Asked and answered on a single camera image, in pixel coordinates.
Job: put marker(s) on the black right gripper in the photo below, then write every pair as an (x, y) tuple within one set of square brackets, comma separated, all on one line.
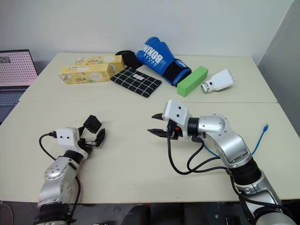
[(174, 131)]

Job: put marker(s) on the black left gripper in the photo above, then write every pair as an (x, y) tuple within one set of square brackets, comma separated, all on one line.
[(87, 143)]

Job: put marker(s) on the small black box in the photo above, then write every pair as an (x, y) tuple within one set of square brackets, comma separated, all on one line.
[(92, 124)]

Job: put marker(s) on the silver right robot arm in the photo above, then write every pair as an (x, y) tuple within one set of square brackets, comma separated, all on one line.
[(234, 143)]

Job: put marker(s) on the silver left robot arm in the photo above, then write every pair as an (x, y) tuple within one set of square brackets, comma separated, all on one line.
[(56, 173)]

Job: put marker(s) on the long yellow food box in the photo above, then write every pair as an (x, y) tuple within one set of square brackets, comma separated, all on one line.
[(103, 61), (84, 73)]

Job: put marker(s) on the black white-grid fabric pouch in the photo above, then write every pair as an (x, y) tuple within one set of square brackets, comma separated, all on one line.
[(136, 82)]

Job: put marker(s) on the green rectangular block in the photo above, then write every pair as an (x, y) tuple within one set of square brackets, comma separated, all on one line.
[(191, 82)]

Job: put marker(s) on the blue boxing glove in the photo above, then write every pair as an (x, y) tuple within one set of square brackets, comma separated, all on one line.
[(154, 58)]

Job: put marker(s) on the black round fabric item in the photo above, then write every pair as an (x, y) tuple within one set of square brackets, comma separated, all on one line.
[(129, 58)]

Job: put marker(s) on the white robot hand part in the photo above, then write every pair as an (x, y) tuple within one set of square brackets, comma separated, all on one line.
[(221, 80)]

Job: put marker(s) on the grey laptop with pink screen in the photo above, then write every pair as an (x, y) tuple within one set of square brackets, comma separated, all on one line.
[(14, 70)]

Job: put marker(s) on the dark rounded shape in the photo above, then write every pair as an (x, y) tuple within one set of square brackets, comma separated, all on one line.
[(5, 214)]

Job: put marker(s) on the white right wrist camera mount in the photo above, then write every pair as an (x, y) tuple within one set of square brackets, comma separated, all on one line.
[(175, 112)]

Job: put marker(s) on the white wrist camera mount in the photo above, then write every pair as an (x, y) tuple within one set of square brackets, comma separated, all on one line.
[(66, 138), (175, 112)]

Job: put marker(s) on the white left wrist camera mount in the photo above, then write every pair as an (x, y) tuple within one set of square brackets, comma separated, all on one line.
[(66, 138)]

